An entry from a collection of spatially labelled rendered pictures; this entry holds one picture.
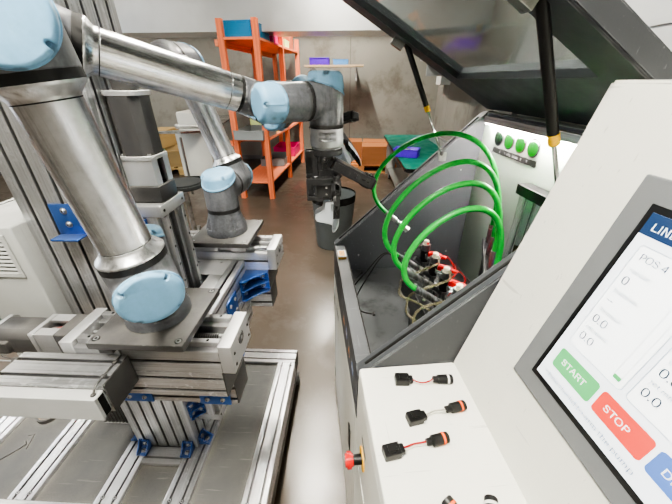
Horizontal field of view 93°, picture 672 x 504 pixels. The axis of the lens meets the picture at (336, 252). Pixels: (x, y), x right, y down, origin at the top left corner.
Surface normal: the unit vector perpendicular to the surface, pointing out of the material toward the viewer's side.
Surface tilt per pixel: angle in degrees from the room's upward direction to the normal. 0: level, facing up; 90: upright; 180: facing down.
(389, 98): 90
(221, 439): 0
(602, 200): 76
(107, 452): 0
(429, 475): 0
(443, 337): 90
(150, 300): 98
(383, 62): 90
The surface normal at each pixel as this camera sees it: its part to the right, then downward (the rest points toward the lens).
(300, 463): 0.00, -0.88
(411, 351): 0.08, 0.48
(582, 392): -0.97, -0.17
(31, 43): 0.54, 0.29
